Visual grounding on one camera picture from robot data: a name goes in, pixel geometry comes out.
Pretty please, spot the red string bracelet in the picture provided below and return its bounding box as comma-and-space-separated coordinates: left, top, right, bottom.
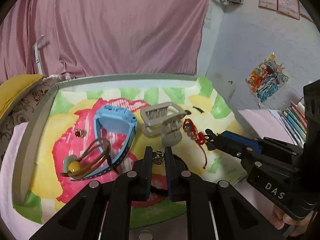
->
182, 119, 209, 170

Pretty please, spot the silver crystal charm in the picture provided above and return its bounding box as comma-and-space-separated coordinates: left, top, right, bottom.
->
152, 151, 164, 165

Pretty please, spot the brown hair tie yellow bead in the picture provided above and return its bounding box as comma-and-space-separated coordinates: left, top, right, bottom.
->
60, 137, 112, 180

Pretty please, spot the person's right hand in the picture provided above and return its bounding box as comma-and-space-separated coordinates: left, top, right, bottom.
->
270, 205, 314, 237

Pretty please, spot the pink bed sheet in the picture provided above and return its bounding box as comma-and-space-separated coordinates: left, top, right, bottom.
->
1, 104, 289, 239

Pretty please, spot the stack of books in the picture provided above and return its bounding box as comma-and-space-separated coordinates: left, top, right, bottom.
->
268, 101, 307, 148

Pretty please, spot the grey hair claw clip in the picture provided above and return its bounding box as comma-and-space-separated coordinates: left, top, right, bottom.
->
140, 102, 187, 147

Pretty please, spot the colourful painted cloth liner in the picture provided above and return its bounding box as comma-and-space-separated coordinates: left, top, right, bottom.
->
13, 76, 251, 229

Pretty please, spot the small red gem stud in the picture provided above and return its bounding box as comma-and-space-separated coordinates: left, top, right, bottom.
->
74, 128, 83, 138

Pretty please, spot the floral patterned pillow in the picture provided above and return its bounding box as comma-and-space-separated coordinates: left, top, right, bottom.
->
1, 74, 66, 164

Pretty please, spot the yellow pillow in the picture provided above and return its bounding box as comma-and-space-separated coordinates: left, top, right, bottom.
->
1, 74, 44, 118

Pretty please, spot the pink curtain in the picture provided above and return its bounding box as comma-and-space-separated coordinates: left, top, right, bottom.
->
1, 0, 209, 81

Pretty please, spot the white window handle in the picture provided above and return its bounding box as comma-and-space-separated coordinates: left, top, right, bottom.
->
33, 34, 45, 75

